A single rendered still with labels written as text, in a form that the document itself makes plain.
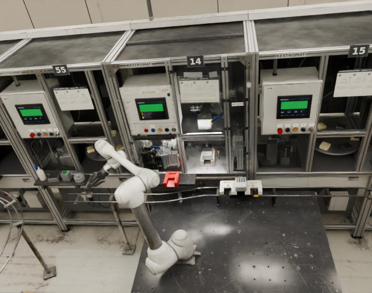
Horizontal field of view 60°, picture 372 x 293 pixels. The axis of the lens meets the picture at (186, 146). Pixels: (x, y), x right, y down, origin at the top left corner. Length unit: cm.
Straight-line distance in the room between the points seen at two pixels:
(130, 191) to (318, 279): 148
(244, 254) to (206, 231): 39
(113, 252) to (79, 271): 38
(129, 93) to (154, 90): 21
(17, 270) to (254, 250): 257
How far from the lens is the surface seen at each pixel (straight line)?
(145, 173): 227
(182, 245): 252
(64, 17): 673
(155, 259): 247
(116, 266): 368
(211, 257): 272
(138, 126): 279
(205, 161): 315
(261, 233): 286
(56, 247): 411
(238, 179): 292
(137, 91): 262
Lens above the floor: 294
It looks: 37 degrees down
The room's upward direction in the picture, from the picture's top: 8 degrees counter-clockwise
